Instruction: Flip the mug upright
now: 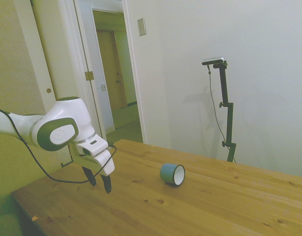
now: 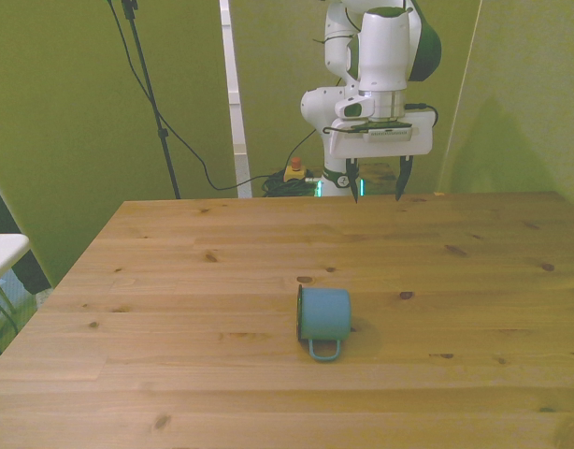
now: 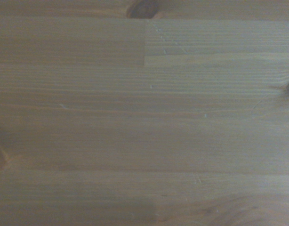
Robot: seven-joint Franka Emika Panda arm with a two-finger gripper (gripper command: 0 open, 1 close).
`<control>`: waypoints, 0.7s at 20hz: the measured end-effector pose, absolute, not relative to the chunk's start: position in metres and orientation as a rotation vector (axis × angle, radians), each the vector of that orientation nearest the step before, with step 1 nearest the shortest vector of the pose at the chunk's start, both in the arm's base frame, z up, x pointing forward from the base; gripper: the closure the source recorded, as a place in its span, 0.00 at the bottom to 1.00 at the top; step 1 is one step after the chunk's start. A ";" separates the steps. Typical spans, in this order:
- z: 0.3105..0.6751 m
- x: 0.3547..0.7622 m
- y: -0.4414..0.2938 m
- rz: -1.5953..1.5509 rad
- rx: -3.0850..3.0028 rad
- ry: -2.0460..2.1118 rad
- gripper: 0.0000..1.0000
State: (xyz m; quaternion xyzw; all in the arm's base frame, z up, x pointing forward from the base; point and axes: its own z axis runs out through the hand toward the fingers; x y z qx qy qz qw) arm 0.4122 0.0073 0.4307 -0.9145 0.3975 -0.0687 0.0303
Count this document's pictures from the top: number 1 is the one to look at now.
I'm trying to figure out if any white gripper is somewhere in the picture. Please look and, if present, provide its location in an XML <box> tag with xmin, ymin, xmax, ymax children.
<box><xmin>72</xmin><ymin>144</ymin><xmax>116</xmax><ymax>195</ymax></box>

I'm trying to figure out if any blue enamel mug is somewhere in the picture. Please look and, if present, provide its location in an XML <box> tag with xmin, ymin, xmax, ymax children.
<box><xmin>159</xmin><ymin>163</ymin><xmax>186</xmax><ymax>188</ymax></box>

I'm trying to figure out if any brown wooden hallway door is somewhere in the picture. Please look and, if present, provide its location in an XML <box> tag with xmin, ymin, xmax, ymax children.
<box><xmin>96</xmin><ymin>29</ymin><xmax>128</xmax><ymax>111</ymax></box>

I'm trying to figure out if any white open door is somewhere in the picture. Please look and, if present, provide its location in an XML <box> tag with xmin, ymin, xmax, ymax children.
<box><xmin>76</xmin><ymin>0</ymin><xmax>116</xmax><ymax>135</ymax></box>

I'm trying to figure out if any cream closet door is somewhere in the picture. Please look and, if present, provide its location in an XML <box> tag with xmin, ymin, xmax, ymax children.
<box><xmin>30</xmin><ymin>0</ymin><xmax>81</xmax><ymax>102</ymax></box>

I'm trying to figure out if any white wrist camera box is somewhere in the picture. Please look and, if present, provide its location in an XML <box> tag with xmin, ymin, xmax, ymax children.
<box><xmin>76</xmin><ymin>137</ymin><xmax>109</xmax><ymax>157</ymax></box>

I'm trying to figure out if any black camera stand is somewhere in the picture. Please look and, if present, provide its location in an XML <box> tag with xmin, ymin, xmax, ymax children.
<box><xmin>212</xmin><ymin>61</ymin><xmax>238</xmax><ymax>163</ymax></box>
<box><xmin>207</xmin><ymin>64</ymin><xmax>237</xmax><ymax>163</ymax></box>

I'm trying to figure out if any beige wall switch plate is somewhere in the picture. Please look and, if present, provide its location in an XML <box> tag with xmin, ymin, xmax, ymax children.
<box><xmin>137</xmin><ymin>18</ymin><xmax>147</xmax><ymax>37</ymax></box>

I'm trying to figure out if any grey exterior camera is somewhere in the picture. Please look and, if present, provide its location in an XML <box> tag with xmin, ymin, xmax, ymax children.
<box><xmin>201</xmin><ymin>56</ymin><xmax>226</xmax><ymax>66</ymax></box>

